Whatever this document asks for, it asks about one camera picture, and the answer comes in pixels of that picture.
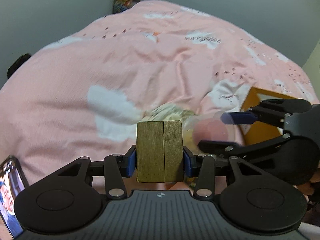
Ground cream cloth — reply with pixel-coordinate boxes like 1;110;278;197
141;103;196;146

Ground pink puff clear case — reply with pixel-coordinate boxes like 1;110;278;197
182;111;237;154

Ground gold rectangular box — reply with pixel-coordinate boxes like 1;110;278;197
136;120;184;183

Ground smartphone with lit screen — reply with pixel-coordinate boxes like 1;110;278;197
1;155;29;239

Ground orange cardboard box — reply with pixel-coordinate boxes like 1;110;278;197
237;87;298;146

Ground pink cloud-print duvet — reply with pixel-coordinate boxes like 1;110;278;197
1;1;318;184

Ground person's right hand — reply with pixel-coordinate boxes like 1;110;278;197
293;167;320;200

